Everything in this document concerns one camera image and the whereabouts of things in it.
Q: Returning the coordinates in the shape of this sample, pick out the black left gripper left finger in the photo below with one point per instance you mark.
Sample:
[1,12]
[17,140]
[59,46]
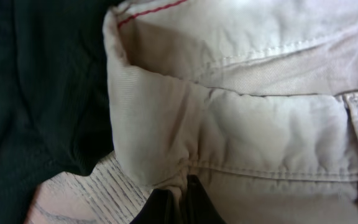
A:
[159,209]

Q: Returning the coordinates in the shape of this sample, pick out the beige khaki shorts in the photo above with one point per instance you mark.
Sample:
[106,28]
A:
[257,99]

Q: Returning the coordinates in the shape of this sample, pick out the black garment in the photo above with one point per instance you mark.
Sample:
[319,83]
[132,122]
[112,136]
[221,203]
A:
[54,112]

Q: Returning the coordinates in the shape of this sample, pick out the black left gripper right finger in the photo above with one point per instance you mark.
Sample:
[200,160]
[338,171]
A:
[197,206]

